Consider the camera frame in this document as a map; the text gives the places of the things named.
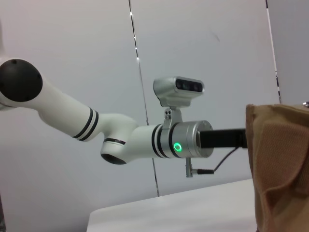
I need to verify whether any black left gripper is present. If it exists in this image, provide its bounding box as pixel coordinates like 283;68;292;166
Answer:
198;128;248;149

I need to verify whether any khaki canvas food bag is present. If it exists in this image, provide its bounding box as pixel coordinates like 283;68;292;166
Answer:
245;103;309;232

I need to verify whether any left gripper cable with connector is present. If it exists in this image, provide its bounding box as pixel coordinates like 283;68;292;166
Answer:
185;146;239;178

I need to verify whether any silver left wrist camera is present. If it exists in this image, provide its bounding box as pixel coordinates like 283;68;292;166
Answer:
153;75;206;130

